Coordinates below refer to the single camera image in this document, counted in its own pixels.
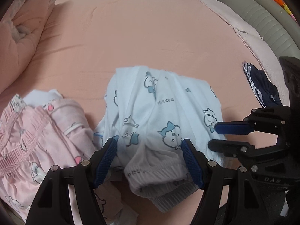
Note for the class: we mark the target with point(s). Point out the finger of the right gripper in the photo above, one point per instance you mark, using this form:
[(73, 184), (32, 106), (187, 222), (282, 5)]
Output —
[(232, 127), (229, 148)]

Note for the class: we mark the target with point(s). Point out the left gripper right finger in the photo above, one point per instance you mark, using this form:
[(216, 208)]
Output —
[(194, 166)]

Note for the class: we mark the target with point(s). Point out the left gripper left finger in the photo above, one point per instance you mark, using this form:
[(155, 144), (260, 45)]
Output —
[(51, 204)]

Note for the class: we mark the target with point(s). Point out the light blue cartoon pajama garment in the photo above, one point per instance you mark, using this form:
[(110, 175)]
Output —
[(149, 113)]

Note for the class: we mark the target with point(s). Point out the pink clothes pile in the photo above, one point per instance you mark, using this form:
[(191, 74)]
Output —
[(39, 131)]

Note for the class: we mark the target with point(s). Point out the navy striped shorts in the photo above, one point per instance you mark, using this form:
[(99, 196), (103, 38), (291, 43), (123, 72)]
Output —
[(265, 91)]

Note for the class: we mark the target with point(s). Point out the near pink-grey pillow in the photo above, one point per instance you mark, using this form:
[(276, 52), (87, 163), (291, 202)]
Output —
[(268, 62)]

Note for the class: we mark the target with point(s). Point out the pink-grey pillow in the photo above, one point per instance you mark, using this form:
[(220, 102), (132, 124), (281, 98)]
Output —
[(230, 17), (268, 62)]

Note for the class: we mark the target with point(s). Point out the far pink-grey pillow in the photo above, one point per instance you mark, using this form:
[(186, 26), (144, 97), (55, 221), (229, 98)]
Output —
[(230, 17)]

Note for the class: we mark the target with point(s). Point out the grey-green padded headboard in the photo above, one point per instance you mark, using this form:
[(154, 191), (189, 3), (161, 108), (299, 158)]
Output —
[(272, 22)]

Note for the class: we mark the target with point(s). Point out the pink bed sheet mattress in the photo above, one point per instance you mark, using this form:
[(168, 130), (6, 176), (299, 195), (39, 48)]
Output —
[(84, 41)]

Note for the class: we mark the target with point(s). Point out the rolled pink quilt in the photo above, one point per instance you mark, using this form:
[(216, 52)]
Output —
[(21, 29)]

